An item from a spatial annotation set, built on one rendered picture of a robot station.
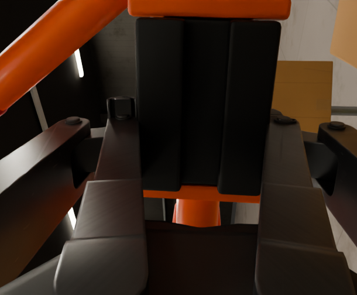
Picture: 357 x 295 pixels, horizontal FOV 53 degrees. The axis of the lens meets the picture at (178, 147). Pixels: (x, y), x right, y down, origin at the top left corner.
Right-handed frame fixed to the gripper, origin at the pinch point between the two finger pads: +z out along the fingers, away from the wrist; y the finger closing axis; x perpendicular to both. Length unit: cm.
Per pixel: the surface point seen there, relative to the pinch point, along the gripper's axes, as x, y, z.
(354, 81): -45, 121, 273
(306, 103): -33, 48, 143
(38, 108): -143, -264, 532
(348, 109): -42, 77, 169
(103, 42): -63, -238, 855
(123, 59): -104, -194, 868
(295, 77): -22, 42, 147
